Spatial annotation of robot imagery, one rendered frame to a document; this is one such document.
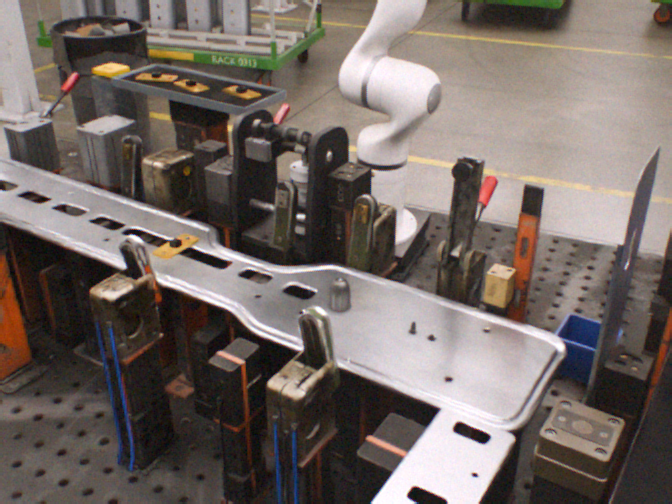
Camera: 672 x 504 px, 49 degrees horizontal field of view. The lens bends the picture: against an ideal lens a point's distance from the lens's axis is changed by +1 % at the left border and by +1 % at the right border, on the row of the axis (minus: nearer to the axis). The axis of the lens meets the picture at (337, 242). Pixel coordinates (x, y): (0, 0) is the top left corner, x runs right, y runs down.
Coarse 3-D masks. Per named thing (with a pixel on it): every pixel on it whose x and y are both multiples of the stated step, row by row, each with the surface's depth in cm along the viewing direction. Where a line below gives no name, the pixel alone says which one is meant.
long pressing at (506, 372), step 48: (0, 192) 148; (48, 192) 148; (96, 192) 148; (48, 240) 133; (96, 240) 131; (192, 288) 118; (240, 288) 118; (384, 288) 118; (288, 336) 107; (336, 336) 106; (384, 336) 107; (480, 336) 107; (528, 336) 107; (384, 384) 98; (432, 384) 97; (480, 384) 97; (528, 384) 97
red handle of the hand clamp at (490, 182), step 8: (488, 176) 119; (488, 184) 118; (496, 184) 119; (480, 192) 118; (488, 192) 118; (480, 200) 117; (488, 200) 118; (480, 208) 117; (456, 248) 114; (456, 256) 114
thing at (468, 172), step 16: (464, 160) 109; (480, 160) 108; (464, 176) 106; (480, 176) 109; (464, 192) 111; (464, 208) 112; (448, 224) 113; (464, 224) 112; (448, 240) 114; (464, 240) 112; (448, 256) 115; (464, 256) 113
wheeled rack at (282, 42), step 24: (144, 24) 559; (264, 24) 554; (288, 24) 584; (168, 48) 520; (192, 48) 519; (216, 48) 515; (240, 48) 511; (264, 48) 506; (288, 48) 520; (264, 72) 508
